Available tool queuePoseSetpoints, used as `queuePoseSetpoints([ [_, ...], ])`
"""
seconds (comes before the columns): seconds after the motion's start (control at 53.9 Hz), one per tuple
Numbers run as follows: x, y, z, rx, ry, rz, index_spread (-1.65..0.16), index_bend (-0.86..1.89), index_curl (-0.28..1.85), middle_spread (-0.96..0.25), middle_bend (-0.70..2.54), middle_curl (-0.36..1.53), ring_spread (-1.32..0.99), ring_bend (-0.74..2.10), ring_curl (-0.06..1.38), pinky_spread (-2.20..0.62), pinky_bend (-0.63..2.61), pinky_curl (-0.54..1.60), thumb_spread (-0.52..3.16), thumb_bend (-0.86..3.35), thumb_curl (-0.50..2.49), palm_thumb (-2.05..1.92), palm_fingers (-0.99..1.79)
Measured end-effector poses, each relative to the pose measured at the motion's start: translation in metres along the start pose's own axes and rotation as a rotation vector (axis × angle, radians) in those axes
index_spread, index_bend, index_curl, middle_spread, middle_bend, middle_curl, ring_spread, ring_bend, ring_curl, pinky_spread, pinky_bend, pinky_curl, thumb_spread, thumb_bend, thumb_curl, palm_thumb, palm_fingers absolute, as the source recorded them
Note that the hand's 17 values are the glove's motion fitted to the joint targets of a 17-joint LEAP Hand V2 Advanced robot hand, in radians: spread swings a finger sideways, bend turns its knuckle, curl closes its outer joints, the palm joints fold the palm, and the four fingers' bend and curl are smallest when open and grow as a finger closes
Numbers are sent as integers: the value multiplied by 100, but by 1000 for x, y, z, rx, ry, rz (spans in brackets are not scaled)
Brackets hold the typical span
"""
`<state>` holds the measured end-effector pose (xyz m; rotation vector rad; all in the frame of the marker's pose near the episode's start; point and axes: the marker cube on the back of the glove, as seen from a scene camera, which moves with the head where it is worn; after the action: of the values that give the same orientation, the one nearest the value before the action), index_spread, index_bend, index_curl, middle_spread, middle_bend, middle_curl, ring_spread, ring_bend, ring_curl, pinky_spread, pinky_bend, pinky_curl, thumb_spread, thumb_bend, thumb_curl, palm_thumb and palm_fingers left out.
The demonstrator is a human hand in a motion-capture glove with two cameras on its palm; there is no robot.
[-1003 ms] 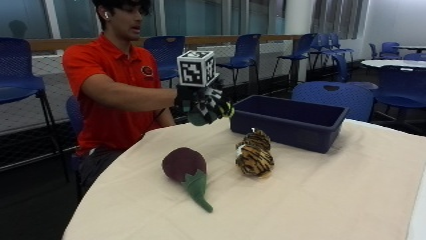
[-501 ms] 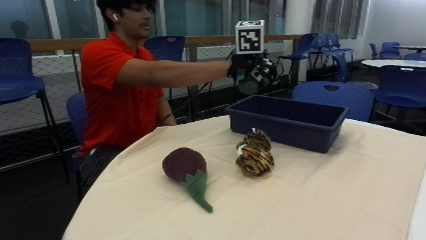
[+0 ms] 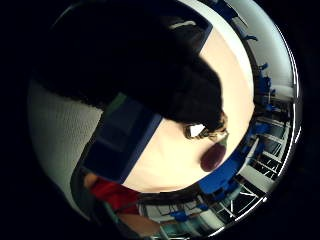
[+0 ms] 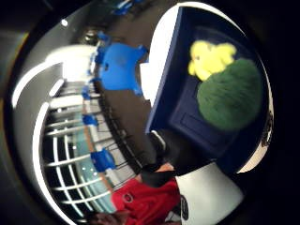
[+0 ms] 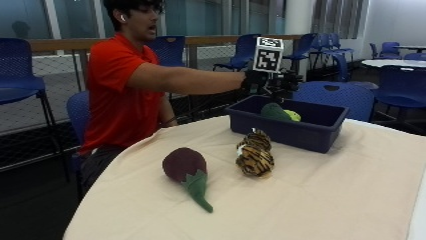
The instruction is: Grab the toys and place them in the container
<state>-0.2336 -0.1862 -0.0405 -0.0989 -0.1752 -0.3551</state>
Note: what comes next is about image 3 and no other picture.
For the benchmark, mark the dark blue chair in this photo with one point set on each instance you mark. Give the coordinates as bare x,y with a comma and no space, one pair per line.
123,143

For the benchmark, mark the purple eggplant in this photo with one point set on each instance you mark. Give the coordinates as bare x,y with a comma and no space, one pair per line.
213,156

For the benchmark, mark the group of bright blue chairs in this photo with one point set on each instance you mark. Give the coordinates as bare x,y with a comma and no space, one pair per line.
220,178

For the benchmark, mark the white desk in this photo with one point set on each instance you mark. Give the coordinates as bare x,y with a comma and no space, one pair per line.
258,178

